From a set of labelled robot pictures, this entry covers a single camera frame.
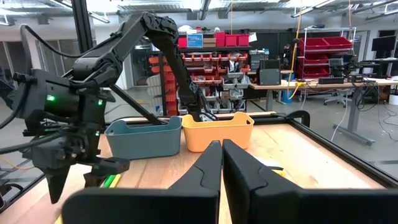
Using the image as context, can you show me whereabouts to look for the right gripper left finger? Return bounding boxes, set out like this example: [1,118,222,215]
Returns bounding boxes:
[61,139,223,224]

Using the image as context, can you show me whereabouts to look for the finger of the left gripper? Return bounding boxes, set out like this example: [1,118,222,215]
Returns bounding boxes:
[45,167,72,205]
[83,157,131,188]

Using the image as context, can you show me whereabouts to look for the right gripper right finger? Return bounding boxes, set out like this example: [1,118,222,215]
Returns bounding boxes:
[222,139,398,224]

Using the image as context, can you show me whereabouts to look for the green slim highlighter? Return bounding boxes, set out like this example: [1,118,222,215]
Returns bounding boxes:
[102,174,118,189]

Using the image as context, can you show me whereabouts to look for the teal plastic bin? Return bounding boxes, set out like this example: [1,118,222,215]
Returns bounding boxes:
[104,116,183,161]

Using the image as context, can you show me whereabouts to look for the yellow plastic bin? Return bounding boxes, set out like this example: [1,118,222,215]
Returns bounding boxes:
[182,111,255,154]

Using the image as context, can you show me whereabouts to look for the wooden work desk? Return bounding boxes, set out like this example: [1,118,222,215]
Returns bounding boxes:
[248,77,398,147]

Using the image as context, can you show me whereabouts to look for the black equipment box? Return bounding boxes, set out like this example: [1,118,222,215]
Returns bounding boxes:
[257,58,282,86]

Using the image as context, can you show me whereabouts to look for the blue sign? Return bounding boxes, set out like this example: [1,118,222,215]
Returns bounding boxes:
[186,33,204,49]

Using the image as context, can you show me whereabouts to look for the parts shelf orange bins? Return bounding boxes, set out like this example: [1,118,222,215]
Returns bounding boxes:
[148,30,251,115]

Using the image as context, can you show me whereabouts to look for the black monitor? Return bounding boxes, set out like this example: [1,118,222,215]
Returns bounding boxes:
[371,34,398,60]

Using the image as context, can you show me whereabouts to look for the yellow hanging cable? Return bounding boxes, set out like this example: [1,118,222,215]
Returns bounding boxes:
[286,0,307,101]

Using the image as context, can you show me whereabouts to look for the wire rack red bins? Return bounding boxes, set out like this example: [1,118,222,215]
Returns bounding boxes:
[297,26,355,79]

